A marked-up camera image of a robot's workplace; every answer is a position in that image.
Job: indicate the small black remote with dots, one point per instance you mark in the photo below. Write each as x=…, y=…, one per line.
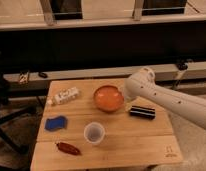
x=42, y=75

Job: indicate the clear plastic cup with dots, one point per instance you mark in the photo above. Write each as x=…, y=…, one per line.
x=94, y=133

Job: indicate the orange ceramic bowl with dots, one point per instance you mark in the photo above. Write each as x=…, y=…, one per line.
x=108, y=98

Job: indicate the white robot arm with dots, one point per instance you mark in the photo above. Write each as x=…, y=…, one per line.
x=142, y=83

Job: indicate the black office chair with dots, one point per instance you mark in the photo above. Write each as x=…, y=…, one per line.
x=6, y=115

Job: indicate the black stand with cable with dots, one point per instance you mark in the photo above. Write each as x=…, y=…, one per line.
x=182, y=67

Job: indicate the wooden table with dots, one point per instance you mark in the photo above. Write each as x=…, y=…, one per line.
x=129, y=141

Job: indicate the blue sponge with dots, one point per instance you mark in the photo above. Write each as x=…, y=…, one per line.
x=56, y=123

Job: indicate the red chili pepper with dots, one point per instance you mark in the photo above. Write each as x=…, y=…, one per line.
x=68, y=148

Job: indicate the white plastic bottle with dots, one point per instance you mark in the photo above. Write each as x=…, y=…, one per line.
x=63, y=96

